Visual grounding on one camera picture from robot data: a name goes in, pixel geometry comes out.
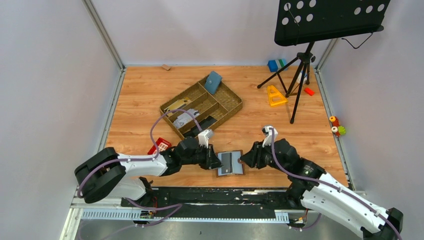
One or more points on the orange green toy pieces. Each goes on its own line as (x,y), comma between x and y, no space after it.
(336,128)

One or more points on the black card in basket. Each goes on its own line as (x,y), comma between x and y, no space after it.
(204,124)

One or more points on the yellow triangular toy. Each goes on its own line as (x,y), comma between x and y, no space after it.
(275,97)

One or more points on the red plastic block tray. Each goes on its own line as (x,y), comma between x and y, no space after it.
(162,145)

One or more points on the woven divided basket tray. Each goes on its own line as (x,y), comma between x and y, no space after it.
(222,105)

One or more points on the blue leather card holder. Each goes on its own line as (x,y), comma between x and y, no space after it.
(212,82)

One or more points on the gold credit card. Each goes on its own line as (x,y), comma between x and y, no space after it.
(178,104)

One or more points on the small red block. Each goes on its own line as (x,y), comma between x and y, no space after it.
(309,91)

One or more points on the silver grey card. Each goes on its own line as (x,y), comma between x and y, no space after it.
(185,118)

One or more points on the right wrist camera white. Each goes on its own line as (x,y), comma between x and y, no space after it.
(270,134)

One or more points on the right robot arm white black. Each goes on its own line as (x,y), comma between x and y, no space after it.
(314,188)

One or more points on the white cable duct rail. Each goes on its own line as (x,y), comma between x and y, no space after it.
(138,215)

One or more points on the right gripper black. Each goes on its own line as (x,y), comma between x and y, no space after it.
(257,156)

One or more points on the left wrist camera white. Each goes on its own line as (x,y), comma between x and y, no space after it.
(204,137)

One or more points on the blue green white blocks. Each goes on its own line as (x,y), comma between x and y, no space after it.
(276,65)

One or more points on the black music stand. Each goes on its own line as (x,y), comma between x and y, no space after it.
(310,21)

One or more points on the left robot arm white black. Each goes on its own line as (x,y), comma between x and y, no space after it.
(110,174)

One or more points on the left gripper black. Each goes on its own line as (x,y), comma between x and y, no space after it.
(208,157)

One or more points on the small cardboard piece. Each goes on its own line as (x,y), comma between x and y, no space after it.
(166,67)

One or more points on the brown leather card holder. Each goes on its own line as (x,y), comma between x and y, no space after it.
(231,163)

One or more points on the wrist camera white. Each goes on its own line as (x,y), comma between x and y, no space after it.
(204,137)
(270,134)

